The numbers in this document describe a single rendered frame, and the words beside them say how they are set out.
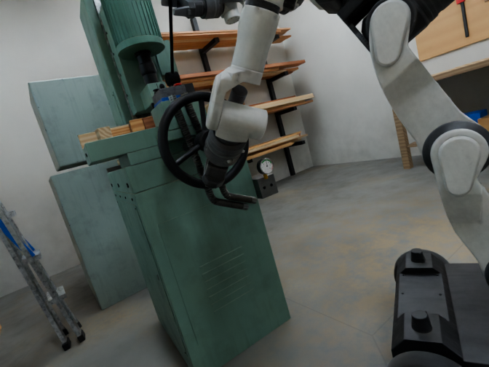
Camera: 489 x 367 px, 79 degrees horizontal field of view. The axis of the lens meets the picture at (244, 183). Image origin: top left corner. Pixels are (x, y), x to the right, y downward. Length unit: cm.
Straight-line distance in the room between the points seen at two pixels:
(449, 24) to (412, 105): 309
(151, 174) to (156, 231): 19
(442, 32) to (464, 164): 317
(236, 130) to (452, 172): 52
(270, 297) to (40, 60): 317
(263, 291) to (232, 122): 83
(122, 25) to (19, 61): 254
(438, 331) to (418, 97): 57
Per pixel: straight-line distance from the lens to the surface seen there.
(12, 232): 181
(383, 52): 84
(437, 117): 88
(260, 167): 112
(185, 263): 109
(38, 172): 350
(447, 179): 86
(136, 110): 131
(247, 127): 62
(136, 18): 125
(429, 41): 400
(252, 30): 60
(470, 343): 98
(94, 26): 150
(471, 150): 85
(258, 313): 130
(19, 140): 354
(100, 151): 101
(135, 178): 102
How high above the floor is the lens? 79
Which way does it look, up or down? 9 degrees down
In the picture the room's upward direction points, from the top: 16 degrees counter-clockwise
